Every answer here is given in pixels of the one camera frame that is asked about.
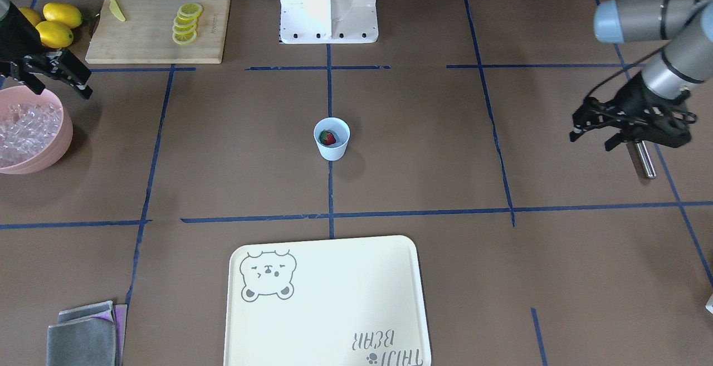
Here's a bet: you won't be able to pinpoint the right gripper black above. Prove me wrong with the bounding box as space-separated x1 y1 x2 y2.
1 4 92 100

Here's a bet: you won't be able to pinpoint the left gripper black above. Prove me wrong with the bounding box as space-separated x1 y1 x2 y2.
569 75 697 152

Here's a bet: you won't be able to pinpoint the steel muddler black tip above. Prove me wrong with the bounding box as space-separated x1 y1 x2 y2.
626 141 657 180

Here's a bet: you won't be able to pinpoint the red strawberry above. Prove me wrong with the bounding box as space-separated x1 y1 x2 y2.
318 130 337 146

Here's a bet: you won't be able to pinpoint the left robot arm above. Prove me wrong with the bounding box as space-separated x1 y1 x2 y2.
569 0 712 151

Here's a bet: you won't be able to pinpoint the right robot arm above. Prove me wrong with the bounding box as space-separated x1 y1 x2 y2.
1 0 92 100

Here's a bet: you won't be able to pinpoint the clear ice cubes pile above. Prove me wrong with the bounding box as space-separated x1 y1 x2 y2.
1 102 64 168

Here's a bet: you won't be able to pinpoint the light blue plastic cup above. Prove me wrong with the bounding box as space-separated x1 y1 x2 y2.
313 117 351 162

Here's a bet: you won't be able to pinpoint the pink bowl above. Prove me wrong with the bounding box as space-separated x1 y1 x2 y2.
1 86 73 175

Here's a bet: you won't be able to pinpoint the yellow plastic knife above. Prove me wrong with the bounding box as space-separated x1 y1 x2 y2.
109 0 126 22

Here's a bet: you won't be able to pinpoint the wooden cutting board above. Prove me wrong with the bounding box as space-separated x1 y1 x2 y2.
86 0 231 64

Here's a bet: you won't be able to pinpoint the lemon slices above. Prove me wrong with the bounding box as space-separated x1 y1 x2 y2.
172 2 203 45

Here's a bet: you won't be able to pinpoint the folded grey cloth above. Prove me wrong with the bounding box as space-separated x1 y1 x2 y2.
46 300 128 365

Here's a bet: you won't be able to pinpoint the cream bear tray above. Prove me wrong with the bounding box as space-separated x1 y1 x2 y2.
222 236 433 365

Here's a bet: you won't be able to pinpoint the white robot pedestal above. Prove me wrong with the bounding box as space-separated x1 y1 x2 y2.
279 0 379 45

